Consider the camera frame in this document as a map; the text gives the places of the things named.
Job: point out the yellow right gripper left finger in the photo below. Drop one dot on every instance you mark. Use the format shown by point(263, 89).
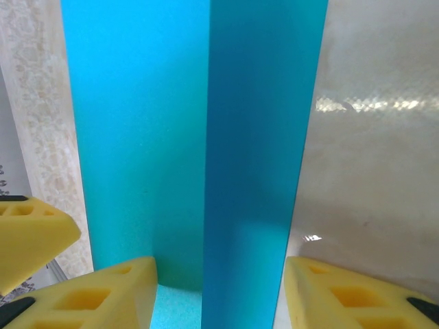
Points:
point(85, 301)

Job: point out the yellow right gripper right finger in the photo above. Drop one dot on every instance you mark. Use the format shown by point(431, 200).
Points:
point(343, 301)

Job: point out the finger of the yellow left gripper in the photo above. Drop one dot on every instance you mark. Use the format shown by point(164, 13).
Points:
point(31, 240)

